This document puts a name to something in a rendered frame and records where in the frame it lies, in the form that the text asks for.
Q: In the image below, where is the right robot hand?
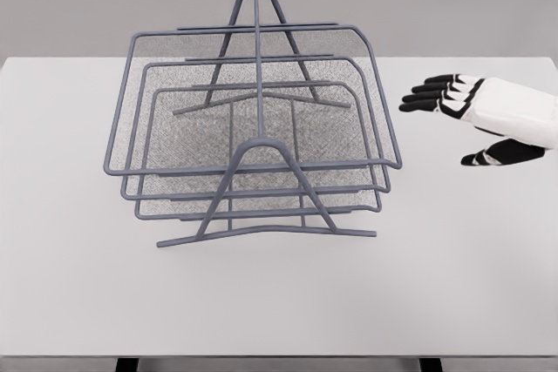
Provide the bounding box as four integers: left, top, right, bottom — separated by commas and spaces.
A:
398, 72, 558, 167

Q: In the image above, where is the grey wire tray rack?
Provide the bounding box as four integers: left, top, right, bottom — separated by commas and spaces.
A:
155, 0, 378, 249

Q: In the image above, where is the grey mesh wire tray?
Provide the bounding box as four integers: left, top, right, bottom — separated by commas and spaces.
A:
102, 23, 403, 178
122, 55, 391, 202
133, 81, 384, 220

